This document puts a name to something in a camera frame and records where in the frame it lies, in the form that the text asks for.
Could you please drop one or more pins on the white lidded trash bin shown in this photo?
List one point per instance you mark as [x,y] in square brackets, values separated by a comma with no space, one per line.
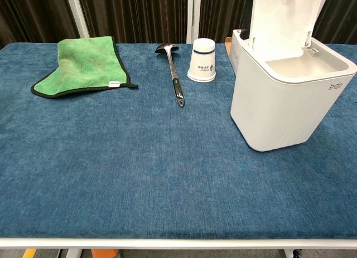
[279,102]

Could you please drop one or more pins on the dark brown curtain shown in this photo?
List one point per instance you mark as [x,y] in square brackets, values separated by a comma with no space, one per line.
[134,15]

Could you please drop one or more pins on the stainless steel ladle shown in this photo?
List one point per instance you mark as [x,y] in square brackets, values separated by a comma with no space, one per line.
[175,77]

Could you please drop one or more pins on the orange floor tape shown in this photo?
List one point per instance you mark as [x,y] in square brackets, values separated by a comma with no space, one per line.
[28,253]

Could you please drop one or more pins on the white metal frame post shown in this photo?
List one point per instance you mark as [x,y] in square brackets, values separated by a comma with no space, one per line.
[193,17]
[79,14]

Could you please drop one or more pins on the orange object under table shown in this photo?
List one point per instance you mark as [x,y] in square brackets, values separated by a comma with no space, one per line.
[104,253]

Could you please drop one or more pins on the green microfiber cloth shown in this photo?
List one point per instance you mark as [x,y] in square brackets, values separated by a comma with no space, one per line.
[86,65]

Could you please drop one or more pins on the blue table cloth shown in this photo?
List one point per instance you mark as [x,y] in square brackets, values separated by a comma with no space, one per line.
[139,157]

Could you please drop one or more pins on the white table frame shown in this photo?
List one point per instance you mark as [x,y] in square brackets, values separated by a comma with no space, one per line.
[178,243]

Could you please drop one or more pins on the white paper cup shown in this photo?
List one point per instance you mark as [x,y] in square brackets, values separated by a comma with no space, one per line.
[202,63]

